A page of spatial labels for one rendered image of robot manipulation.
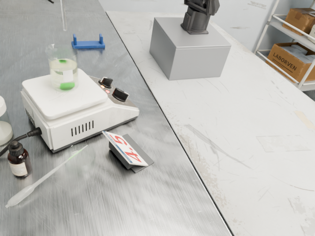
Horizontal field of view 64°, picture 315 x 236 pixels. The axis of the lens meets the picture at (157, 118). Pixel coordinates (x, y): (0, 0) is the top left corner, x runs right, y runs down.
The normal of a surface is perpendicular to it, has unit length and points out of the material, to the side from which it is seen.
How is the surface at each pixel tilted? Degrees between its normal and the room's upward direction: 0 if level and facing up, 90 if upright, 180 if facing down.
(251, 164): 0
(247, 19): 90
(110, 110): 90
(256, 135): 0
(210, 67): 90
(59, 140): 90
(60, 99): 0
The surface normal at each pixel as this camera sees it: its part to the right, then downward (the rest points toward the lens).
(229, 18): 0.35, 0.65
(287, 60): -0.91, 0.17
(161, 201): 0.15, -0.75
